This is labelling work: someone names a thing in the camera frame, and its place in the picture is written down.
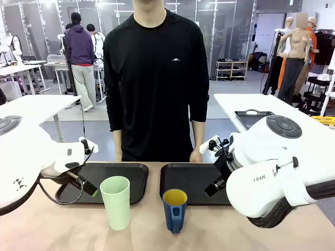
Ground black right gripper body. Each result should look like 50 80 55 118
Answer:
213 152 236 184

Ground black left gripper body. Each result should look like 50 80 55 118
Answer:
65 170 87 189

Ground tall light green cup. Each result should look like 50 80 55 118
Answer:
99 176 131 231

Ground person left forearm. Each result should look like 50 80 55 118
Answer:
189 120 206 152

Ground person right forearm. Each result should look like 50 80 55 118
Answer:
112 129 124 153

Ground person left hand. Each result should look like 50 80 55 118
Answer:
189 149 204 163

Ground black plastic tray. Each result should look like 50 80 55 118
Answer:
55 162 149 205
159 163 236 206

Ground blue mug yellow inside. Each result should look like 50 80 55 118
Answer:
162 189 188 234

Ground small black tray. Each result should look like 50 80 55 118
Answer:
234 109 276 131

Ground white side table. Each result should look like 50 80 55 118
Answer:
0 94 82 143
214 93 335 133

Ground wooden shoe rack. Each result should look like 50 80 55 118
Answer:
215 59 248 82

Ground person in black shirt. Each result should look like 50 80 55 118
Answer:
103 0 210 163

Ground black pole stand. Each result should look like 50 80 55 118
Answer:
61 35 78 97

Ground black tripod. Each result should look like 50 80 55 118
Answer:
262 30 285 96

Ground yellow flat item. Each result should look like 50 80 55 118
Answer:
311 116 335 129

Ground white background desk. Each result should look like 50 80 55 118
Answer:
0 63 51 95

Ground person in purple hoodie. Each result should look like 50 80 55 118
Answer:
64 12 96 112

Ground person in white jacket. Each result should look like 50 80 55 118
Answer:
86 23 106 61

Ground bare mannequin dark trousers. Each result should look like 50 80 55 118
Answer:
276 13 311 106

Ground white mannequin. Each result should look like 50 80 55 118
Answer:
283 16 295 57

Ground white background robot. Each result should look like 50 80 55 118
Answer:
0 32 25 66

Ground mannequin in orange clothes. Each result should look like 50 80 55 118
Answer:
305 16 320 69

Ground rack of dark clothes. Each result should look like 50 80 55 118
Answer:
312 28 335 66

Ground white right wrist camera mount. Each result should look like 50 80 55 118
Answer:
199 135 222 154

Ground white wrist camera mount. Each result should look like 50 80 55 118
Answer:
199 135 222 154
78 136 99 154

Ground black left arm cable sleeve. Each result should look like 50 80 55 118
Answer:
0 172 87 215

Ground black arm cable sleeve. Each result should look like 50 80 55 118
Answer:
0 172 87 215
247 179 335 229

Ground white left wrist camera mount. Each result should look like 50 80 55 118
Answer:
78 136 99 154

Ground black right arm cable sleeve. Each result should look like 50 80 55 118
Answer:
247 179 335 229

